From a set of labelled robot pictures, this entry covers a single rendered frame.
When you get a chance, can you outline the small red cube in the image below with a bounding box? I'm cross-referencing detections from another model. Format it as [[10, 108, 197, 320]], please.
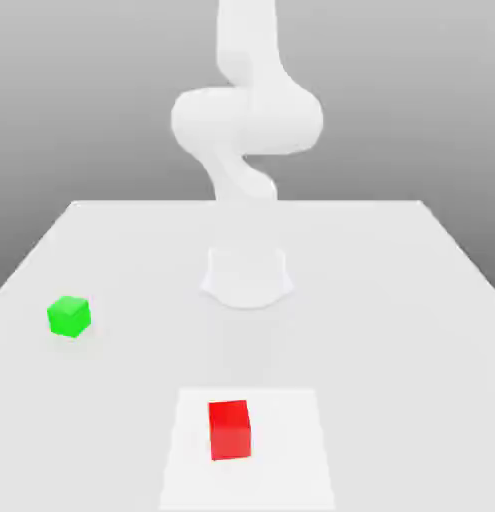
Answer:
[[207, 399, 253, 462]]

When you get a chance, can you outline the small green cube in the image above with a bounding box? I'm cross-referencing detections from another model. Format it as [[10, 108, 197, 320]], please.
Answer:
[[46, 295, 93, 339]]

